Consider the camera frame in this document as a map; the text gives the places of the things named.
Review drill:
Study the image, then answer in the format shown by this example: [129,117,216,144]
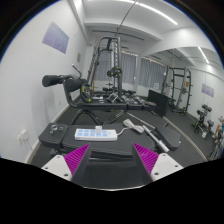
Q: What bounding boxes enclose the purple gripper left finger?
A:
[41,143,91,182]

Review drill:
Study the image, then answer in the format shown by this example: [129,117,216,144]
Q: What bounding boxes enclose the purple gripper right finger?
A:
[132,142,184,182]

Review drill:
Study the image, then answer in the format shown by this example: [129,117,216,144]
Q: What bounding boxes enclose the white charger plug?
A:
[95,126,102,134]

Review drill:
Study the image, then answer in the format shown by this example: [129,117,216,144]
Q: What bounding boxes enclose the silver barbell bar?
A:
[128,112,170,153]

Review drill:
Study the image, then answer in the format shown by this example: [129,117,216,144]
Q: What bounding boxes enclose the white power strip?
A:
[74,128,117,141]

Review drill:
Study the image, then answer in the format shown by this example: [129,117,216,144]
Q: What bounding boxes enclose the black weight bench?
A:
[39,123,180,158]

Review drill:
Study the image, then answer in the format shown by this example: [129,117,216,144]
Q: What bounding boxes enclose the silver bench adjustment knob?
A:
[50,125,64,134]

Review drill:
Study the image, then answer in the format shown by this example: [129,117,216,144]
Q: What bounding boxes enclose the black box platform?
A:
[148,90,169,117]

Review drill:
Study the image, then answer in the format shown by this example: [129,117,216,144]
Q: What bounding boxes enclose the black leg extension machine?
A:
[41,64,103,126]

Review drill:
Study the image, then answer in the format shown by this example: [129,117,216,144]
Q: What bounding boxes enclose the grey window curtains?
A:
[95,51,166,90]

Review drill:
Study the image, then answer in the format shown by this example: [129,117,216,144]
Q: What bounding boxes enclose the black smith machine rack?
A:
[87,36,122,98]

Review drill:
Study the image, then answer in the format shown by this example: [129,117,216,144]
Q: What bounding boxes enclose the white coiled power cord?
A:
[116,118,145,137]

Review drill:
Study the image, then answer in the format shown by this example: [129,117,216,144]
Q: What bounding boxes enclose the white wall socket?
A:
[17,129,28,144]

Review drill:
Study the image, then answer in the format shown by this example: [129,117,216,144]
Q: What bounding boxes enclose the large wall mirror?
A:
[138,46,224,160]

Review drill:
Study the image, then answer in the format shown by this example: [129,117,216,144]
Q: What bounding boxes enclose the purple wall poster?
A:
[42,22,69,53]

